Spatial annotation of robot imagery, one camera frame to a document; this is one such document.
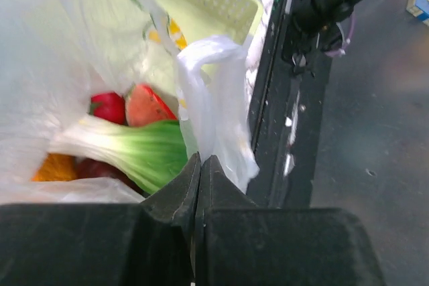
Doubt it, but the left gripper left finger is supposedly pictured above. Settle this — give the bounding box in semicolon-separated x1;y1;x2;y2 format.
1;154;201;285

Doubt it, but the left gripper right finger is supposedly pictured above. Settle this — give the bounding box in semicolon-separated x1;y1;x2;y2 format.
194;156;385;285

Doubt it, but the toy bok choy green white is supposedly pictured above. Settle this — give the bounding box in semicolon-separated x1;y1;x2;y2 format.
48;115;188;194

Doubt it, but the dark red toy apple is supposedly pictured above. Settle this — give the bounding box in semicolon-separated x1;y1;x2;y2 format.
75;158;143;194

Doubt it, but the orange toy carrot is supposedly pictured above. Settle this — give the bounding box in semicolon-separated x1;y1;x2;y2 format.
32;153;77;182

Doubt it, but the toy watermelon slice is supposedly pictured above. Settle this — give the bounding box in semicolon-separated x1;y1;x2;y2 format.
125;84;177;127

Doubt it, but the red toy pepper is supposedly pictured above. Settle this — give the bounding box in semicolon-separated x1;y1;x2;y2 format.
89;92;126;125

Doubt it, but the green lemon print packet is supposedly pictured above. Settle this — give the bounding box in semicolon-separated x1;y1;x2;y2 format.
131;0;188;56

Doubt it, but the clear plastic grocery bag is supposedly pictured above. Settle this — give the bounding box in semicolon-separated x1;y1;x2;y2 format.
1;0;259;204

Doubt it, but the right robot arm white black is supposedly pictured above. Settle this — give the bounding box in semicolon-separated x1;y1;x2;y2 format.
283;0;362;75

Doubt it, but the light green plastic basket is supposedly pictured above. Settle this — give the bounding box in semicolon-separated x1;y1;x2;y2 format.
136;0;262;78

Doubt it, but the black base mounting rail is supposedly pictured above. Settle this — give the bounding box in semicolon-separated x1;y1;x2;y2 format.
247;0;342;208

